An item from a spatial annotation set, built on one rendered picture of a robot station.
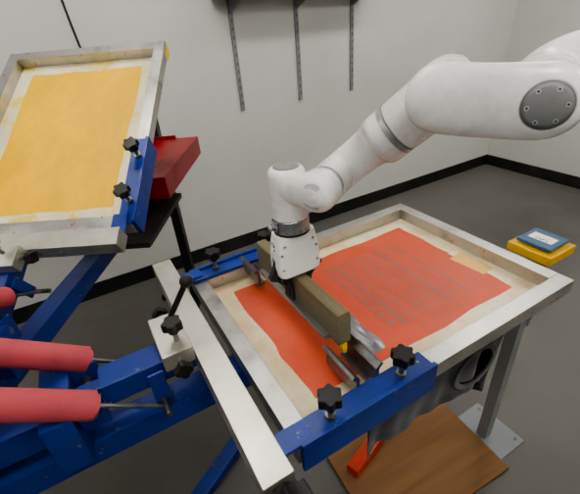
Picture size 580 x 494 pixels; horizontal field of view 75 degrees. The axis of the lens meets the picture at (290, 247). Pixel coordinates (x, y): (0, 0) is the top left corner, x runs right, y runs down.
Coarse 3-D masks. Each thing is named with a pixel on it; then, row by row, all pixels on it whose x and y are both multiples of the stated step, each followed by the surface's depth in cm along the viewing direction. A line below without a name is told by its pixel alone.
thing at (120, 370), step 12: (144, 348) 76; (156, 348) 76; (120, 360) 74; (132, 360) 73; (144, 360) 73; (156, 360) 73; (108, 372) 71; (120, 372) 71; (132, 372) 70; (144, 372) 71; (168, 372) 74; (108, 384) 69; (120, 384) 70; (132, 384) 71; (144, 384) 72; (108, 396) 69; (120, 396) 71
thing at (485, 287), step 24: (432, 264) 108; (456, 264) 107; (480, 288) 97; (504, 288) 96; (360, 312) 93; (432, 312) 91; (456, 312) 90; (288, 336) 88; (312, 336) 87; (384, 336) 85; (408, 336) 85; (288, 360) 81; (312, 360) 81; (384, 360) 79; (312, 384) 76; (336, 384) 75
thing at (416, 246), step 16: (368, 240) 122; (384, 240) 121; (400, 240) 121; (416, 240) 120; (336, 256) 116; (352, 256) 115; (416, 256) 112; (432, 256) 112; (320, 272) 109; (256, 288) 104; (272, 288) 104; (336, 288) 102; (256, 304) 99; (272, 304) 98; (288, 304) 98; (256, 320) 93; (272, 320) 93; (288, 320) 92
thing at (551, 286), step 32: (352, 224) 125; (416, 224) 127; (448, 224) 120; (480, 256) 109; (512, 256) 102; (544, 288) 90; (224, 320) 89; (480, 320) 83; (512, 320) 83; (256, 352) 79; (448, 352) 75; (256, 384) 72; (288, 416) 66
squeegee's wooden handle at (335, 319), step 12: (264, 240) 97; (264, 252) 94; (264, 264) 97; (300, 276) 82; (300, 288) 81; (312, 288) 78; (300, 300) 83; (312, 300) 77; (324, 300) 74; (312, 312) 79; (324, 312) 74; (336, 312) 71; (348, 312) 71; (324, 324) 76; (336, 324) 71; (348, 324) 72; (336, 336) 73; (348, 336) 74
